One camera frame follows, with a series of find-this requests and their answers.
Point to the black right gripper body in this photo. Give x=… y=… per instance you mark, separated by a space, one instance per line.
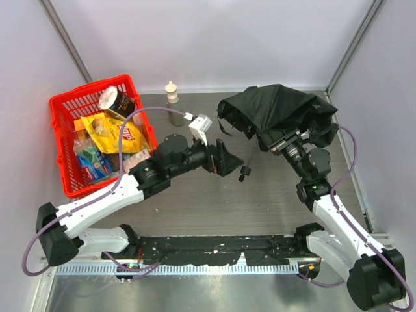
x=285 y=143

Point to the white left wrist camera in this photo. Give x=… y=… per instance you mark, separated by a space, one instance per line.
x=198 y=126

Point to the pink wrapped package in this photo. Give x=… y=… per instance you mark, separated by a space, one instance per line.
x=131 y=160

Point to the beige squeeze bottle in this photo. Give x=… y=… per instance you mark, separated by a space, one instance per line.
x=176 y=119

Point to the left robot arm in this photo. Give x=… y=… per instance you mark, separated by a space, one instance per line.
x=65 y=231

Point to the yellow Lay's chips bag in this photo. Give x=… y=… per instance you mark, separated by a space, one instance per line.
x=105 y=131

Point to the black ice cream tub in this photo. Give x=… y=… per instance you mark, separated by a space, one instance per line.
x=116 y=103

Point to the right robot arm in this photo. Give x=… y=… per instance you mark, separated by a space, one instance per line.
x=374 y=275

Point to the orange snack packet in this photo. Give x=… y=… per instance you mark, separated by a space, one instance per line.
x=79 y=125

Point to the red plastic basket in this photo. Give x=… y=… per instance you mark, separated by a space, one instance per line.
x=83 y=101

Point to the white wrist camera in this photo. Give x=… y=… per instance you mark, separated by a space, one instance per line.
x=303 y=135
x=198 y=126

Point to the white slotted cable duct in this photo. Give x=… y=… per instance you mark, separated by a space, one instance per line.
x=241 y=268

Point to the black folding umbrella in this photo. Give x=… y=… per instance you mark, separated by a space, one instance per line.
x=269 y=112

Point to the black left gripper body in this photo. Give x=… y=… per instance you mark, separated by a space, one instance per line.
x=215 y=159

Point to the blue green snack packet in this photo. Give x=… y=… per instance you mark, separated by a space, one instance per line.
x=95 y=166

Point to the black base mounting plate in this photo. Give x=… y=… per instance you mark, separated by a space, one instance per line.
x=219 y=251

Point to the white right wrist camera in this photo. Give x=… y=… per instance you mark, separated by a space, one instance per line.
x=303 y=135

